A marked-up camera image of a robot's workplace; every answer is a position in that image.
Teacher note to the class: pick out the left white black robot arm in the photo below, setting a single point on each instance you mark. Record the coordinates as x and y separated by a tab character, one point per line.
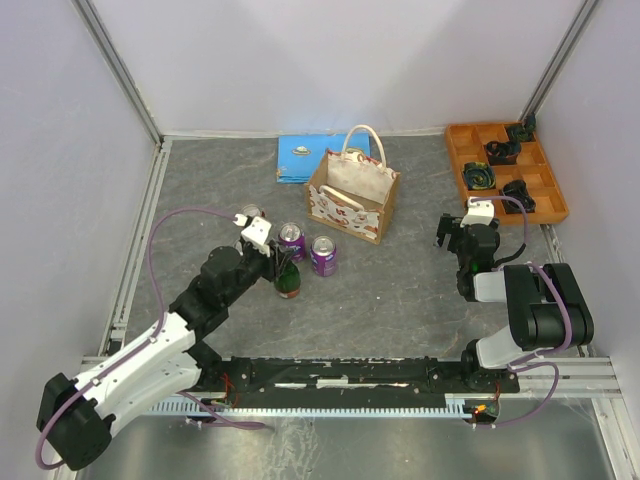
78	417

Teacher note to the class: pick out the rolled dark sock top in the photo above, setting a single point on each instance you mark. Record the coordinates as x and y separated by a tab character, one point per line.
523	131

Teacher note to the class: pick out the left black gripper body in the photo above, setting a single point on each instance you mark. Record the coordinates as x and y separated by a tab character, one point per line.
267	266

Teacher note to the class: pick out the rolled dark sock left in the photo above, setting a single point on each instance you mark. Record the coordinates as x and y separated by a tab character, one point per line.
478	176

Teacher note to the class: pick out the rolled dark sock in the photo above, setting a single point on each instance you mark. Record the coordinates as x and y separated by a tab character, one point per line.
523	131
502	153
478	176
517	189

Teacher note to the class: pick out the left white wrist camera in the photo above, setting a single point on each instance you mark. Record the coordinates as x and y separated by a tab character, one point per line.
255	231

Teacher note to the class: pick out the purple soda can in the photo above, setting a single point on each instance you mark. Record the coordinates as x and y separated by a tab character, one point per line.
292	236
323	253

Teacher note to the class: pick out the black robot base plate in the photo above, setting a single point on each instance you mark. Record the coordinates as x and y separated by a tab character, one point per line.
333	384

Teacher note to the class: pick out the orange compartment tray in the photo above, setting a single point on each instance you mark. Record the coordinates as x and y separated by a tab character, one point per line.
466	144

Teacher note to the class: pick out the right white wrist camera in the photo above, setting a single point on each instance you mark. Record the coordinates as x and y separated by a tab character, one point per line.
479	211

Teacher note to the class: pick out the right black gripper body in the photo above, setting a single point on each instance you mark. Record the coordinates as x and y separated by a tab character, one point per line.
461	258

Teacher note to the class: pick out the aluminium frame rail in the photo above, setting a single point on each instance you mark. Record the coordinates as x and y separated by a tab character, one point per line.
573	377

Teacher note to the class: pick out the blue printed folded cloth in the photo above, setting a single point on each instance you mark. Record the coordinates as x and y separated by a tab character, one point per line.
298	156

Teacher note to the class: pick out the red soda can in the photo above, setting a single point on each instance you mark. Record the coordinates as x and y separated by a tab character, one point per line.
253	210

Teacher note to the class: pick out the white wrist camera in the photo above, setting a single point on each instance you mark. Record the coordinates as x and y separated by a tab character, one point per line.
255	231
479	211

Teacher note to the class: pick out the blue slotted cable duct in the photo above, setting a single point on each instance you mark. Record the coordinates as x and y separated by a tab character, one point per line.
177	405

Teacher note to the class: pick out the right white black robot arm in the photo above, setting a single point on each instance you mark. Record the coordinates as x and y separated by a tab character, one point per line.
546	310

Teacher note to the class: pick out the rolled dark sock bottom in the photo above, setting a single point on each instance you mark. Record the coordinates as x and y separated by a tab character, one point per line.
517	189

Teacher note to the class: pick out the patterned canvas tote bag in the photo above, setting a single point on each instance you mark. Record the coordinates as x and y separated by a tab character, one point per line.
352	191

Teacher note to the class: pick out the rolled dark sock middle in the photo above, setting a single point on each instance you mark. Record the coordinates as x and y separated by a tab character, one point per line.
502	153

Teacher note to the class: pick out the purple soda can front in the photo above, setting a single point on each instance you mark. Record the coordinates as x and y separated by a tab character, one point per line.
292	236

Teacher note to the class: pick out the dark green glass bottle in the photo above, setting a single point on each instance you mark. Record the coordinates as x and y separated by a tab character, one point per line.
288	284

